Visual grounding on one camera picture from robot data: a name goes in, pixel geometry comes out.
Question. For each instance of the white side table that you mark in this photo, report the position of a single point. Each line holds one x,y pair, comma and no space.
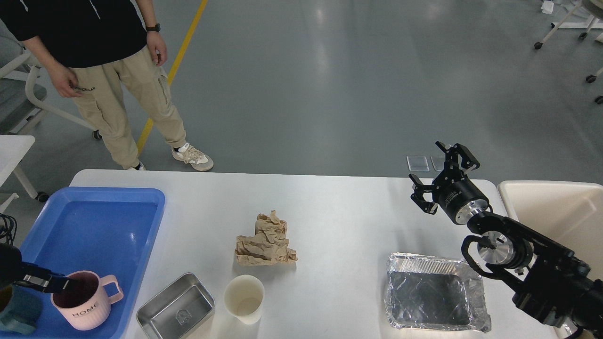
13,148

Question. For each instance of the crumpled brown paper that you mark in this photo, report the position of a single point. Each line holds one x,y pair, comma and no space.
268,246

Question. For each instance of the blue plastic tray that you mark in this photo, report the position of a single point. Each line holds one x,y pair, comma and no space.
106,230

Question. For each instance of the clear floor plate left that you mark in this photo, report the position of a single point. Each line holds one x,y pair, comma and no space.
418,163

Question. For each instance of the stainless steel rectangular container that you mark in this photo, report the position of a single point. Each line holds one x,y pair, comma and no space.
177,310

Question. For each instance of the teal mug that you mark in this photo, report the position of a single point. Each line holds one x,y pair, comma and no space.
19,310

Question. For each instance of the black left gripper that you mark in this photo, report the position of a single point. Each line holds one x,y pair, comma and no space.
29,275

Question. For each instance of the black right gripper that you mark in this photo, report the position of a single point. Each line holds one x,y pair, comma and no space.
452,189

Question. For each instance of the person in black shirt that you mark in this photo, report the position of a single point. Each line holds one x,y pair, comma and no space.
92,49

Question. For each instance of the clear floor plate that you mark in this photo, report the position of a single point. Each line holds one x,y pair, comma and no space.
438,163
418,163

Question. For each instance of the white paper cup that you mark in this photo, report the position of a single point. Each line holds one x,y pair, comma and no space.
243,298

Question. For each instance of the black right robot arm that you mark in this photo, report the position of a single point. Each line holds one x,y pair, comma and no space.
550,283

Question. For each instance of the aluminium foil tray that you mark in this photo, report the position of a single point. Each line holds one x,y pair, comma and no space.
434,293

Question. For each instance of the clear floor plate right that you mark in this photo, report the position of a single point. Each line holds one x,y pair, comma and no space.
438,163

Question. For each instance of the beige plastic bin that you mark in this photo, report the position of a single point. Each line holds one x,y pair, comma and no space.
570,213

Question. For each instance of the pink ribbed mug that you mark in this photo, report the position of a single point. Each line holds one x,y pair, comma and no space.
88,303

